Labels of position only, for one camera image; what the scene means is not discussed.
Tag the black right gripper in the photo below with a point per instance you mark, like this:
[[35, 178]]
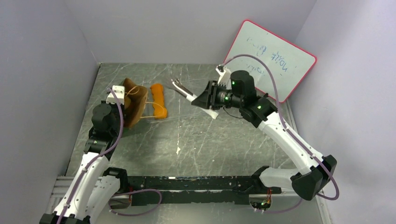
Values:
[[211, 99]]

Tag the silver metal tongs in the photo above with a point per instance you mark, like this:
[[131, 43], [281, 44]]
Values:
[[177, 86]]

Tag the orange fake bread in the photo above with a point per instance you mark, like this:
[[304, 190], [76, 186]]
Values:
[[158, 103]]

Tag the green paper bag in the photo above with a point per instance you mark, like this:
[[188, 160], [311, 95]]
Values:
[[135, 103]]

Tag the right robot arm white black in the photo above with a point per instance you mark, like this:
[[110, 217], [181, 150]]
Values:
[[313, 170]]

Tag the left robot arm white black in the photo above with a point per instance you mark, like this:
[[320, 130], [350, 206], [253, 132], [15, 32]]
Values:
[[95, 183]]

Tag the pink framed whiteboard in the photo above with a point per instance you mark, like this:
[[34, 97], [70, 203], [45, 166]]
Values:
[[277, 65]]

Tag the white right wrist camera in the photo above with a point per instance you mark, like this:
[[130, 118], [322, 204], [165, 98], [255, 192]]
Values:
[[224, 75]]

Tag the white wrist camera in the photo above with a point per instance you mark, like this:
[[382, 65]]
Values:
[[116, 94], [224, 75]]

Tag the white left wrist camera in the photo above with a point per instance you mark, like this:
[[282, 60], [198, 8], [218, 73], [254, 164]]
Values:
[[116, 94]]

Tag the aluminium side rail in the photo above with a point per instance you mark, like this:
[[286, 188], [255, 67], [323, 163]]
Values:
[[290, 117]]

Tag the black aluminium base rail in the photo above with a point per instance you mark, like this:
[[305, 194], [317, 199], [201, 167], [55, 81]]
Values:
[[145, 190]]

